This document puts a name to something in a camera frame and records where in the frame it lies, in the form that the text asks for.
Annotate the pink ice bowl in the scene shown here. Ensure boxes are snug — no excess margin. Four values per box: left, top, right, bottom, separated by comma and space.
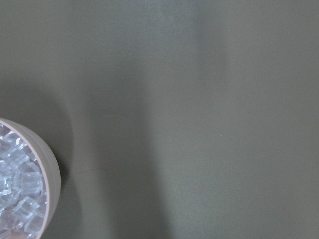
0, 119, 61, 239

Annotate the clear ice cubes pile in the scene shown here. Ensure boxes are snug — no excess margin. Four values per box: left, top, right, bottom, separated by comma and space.
0, 124, 47, 239

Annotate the brown table mat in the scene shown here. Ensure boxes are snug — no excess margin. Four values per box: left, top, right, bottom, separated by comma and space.
0, 0, 319, 239

